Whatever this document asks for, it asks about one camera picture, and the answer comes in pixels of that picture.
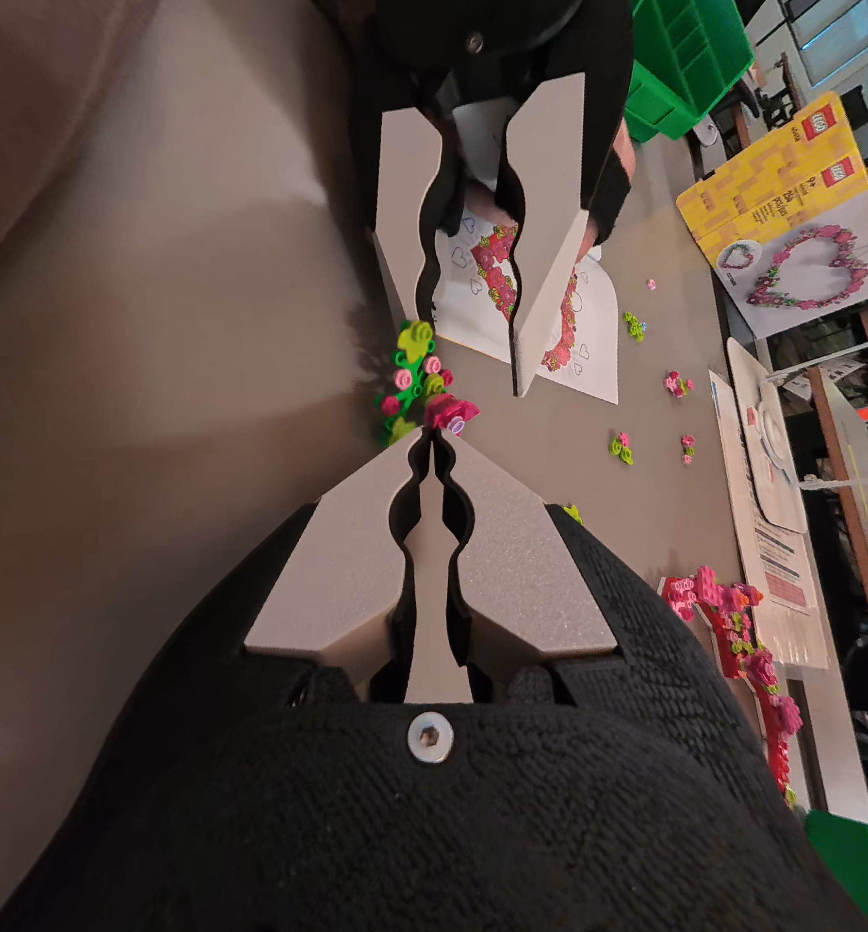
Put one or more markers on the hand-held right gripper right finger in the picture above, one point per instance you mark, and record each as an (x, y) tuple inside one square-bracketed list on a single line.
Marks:
[(528, 582)]

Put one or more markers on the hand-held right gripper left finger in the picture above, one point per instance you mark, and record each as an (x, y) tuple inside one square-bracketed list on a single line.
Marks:
[(332, 575)]

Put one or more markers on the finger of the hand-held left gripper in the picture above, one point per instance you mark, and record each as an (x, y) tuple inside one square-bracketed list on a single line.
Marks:
[(401, 196), (557, 189)]

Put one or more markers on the green lego flower stem cluster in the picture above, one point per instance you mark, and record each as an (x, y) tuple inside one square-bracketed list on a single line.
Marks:
[(412, 364)]

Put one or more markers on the pink lego flower piece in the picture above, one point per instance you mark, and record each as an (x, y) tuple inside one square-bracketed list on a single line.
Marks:
[(450, 411)]

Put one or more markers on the small lime lego leaf piece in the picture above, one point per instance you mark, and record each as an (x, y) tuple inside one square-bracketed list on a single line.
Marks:
[(573, 513)]

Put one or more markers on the white lego instruction booklet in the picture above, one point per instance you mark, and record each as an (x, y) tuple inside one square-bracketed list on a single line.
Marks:
[(594, 327)]

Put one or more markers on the lime and blue lego piece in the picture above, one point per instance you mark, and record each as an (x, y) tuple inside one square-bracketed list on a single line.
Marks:
[(633, 325)]

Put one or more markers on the lime and pink lego piece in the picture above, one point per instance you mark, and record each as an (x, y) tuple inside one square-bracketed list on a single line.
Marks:
[(621, 448)]

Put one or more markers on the small pink lego flower pair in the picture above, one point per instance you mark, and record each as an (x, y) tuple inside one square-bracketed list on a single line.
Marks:
[(687, 448)]

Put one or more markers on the yellow lego set box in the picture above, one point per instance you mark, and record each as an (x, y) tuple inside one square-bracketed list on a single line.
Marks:
[(783, 189)]

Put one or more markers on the pink lego flower cluster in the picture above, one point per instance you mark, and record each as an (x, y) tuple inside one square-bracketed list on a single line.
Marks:
[(677, 383)]

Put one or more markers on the person's left hand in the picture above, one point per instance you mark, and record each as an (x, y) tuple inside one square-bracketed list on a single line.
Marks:
[(625, 149)]

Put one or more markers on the green plastic storage bin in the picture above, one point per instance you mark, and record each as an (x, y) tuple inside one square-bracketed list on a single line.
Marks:
[(685, 58)]

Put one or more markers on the red tray of bricks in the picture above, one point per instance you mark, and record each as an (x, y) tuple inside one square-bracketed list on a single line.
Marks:
[(739, 626)]

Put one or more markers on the printed paper sheet red label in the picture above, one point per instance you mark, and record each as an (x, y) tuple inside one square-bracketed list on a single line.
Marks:
[(779, 575)]

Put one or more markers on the green cloth board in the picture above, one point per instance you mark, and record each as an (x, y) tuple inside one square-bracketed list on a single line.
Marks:
[(859, 866)]

